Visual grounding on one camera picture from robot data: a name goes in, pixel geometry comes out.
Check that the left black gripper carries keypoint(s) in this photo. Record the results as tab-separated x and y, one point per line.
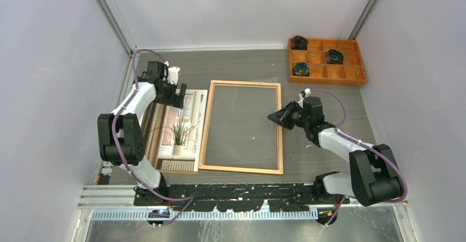
178	99

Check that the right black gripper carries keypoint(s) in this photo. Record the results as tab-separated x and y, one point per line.
282	117

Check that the plant window photo print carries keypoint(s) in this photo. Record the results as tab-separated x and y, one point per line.
174	136

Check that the orange wooden picture frame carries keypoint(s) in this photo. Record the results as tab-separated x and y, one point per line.
280	131

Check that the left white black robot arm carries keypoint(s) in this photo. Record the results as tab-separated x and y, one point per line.
120	136

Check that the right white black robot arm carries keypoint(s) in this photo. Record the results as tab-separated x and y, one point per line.
373	173

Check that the orange compartment tray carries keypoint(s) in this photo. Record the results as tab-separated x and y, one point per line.
325	62

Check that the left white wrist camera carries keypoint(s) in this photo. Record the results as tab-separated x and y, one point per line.
172	73

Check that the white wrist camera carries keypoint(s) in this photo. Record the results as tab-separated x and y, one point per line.
304	94
172	73

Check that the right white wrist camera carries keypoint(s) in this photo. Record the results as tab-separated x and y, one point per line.
304	94

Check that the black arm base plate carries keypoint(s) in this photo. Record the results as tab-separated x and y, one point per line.
281	197

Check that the aluminium rail front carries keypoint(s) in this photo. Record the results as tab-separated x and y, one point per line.
111	196

